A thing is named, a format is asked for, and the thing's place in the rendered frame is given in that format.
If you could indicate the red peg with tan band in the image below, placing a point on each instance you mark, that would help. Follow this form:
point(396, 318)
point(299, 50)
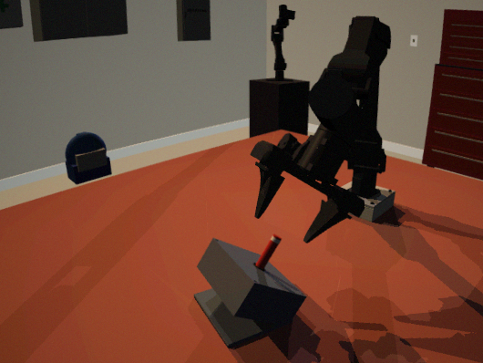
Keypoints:
point(267, 253)

